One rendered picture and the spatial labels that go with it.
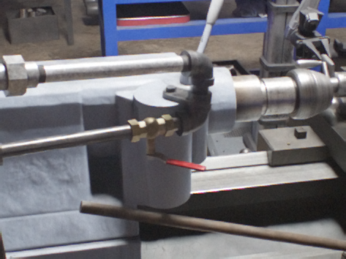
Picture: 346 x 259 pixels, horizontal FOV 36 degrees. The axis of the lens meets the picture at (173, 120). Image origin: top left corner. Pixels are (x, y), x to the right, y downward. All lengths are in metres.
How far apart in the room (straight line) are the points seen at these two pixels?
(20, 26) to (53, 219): 3.84
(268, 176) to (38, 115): 0.57
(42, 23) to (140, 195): 3.87
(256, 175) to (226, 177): 0.07
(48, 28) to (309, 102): 3.85
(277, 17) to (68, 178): 1.47
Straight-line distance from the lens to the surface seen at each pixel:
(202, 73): 0.72
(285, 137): 1.27
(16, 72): 0.61
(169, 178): 0.80
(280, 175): 1.20
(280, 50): 2.21
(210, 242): 1.18
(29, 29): 4.63
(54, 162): 0.83
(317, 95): 0.94
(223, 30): 2.77
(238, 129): 2.59
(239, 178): 1.18
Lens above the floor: 1.48
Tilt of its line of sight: 27 degrees down
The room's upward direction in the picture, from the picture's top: straight up
